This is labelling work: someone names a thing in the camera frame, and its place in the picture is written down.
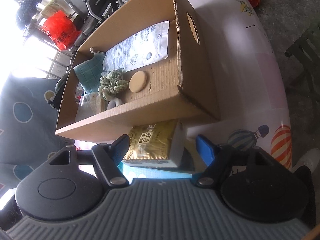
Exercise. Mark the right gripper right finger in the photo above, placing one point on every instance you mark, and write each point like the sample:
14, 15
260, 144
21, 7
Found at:
218, 160

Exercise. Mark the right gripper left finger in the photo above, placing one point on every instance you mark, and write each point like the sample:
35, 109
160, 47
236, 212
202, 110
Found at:
106, 160

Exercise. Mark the gold tissue pack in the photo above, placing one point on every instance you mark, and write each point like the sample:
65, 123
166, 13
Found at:
158, 145

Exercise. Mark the white tape roll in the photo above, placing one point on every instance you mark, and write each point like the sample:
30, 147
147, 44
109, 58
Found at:
115, 102

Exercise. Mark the cotton swab packet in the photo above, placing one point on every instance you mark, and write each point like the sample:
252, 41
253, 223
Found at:
90, 105

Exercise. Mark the green fabric scrunchie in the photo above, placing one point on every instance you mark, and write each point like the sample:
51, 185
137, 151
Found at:
112, 83

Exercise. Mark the beige round powder puff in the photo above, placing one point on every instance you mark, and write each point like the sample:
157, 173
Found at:
138, 81

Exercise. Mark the teal checked cloth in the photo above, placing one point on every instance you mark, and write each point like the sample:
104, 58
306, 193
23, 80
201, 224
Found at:
89, 72

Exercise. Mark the surgical mask plastic bag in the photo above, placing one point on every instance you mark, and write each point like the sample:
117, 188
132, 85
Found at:
146, 47

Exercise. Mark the blue bandage box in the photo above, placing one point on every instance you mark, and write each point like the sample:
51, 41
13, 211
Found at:
183, 171

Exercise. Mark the grey patterned blanket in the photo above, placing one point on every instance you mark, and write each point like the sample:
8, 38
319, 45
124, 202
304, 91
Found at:
28, 125

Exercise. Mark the cardboard box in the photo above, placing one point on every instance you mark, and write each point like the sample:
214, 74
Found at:
178, 87

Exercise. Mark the red plastic bag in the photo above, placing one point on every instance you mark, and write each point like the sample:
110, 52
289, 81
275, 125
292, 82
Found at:
61, 30

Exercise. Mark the green folding stool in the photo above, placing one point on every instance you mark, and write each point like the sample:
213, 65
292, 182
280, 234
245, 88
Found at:
306, 50

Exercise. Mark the wheelchair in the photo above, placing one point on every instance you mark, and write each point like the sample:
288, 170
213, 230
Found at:
88, 15

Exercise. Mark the blue hanging cloth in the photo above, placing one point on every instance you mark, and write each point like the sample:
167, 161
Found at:
28, 8

